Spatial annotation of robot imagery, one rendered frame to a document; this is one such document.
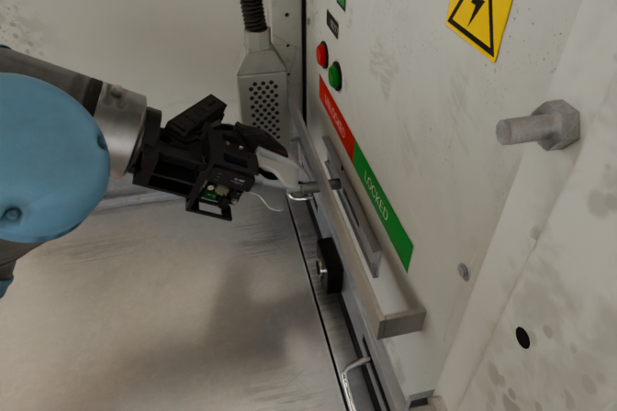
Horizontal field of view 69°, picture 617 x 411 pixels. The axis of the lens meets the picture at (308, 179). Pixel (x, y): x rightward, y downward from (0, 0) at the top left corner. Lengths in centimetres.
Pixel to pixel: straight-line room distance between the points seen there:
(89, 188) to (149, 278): 45
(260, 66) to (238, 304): 33
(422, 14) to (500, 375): 22
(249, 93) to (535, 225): 52
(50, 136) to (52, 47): 64
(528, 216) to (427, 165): 17
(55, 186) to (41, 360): 45
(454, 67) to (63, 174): 23
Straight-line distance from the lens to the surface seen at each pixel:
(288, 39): 75
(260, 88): 65
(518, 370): 20
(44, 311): 74
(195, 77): 86
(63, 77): 46
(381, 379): 53
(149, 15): 83
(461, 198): 30
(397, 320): 38
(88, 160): 28
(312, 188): 55
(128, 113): 45
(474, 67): 27
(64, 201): 27
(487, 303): 21
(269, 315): 64
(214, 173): 46
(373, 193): 46
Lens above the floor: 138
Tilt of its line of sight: 40 degrees down
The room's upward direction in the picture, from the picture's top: straight up
